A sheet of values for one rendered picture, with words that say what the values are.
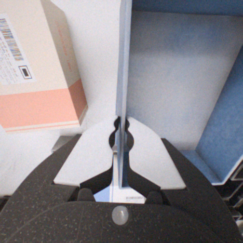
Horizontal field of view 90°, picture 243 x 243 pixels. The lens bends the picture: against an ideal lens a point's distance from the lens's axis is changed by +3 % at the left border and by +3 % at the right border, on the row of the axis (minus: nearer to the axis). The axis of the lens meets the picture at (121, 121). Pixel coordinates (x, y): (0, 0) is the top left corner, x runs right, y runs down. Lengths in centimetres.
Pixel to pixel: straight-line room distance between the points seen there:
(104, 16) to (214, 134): 25
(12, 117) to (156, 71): 22
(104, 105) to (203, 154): 21
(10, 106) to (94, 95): 13
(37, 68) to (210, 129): 26
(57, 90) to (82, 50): 9
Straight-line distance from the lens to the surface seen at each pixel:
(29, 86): 21
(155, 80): 17
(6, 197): 58
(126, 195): 32
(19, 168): 47
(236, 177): 91
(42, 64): 19
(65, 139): 31
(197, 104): 21
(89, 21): 25
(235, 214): 133
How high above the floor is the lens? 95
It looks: 60 degrees down
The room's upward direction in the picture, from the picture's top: 173 degrees clockwise
